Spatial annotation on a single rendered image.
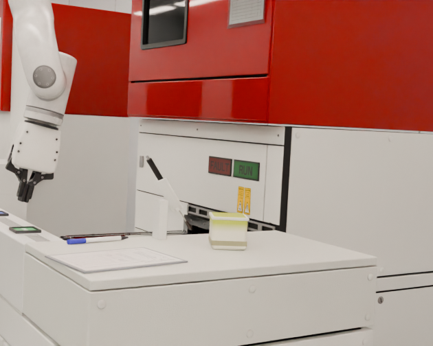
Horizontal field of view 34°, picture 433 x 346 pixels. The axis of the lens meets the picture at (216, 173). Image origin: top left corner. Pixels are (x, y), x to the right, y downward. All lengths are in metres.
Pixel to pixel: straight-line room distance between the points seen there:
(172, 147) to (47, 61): 0.79
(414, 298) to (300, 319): 0.78
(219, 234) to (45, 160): 0.43
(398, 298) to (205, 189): 0.62
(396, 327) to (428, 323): 0.13
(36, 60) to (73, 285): 0.52
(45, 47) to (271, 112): 0.55
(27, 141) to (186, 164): 0.68
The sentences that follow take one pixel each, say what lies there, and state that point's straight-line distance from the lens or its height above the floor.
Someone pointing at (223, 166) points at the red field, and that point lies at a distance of 1.93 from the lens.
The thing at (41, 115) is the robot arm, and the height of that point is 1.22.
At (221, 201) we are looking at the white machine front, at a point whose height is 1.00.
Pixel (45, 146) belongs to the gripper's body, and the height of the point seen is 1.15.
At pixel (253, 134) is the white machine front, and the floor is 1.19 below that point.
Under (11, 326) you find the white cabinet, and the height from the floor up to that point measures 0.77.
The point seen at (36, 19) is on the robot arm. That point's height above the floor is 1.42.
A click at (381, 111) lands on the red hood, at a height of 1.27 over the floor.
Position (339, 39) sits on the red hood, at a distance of 1.83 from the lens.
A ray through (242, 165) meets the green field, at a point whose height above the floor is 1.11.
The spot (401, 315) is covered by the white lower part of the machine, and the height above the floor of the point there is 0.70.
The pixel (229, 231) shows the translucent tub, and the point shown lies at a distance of 1.41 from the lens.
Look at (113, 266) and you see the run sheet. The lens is 1.22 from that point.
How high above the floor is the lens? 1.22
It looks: 4 degrees down
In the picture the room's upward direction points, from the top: 3 degrees clockwise
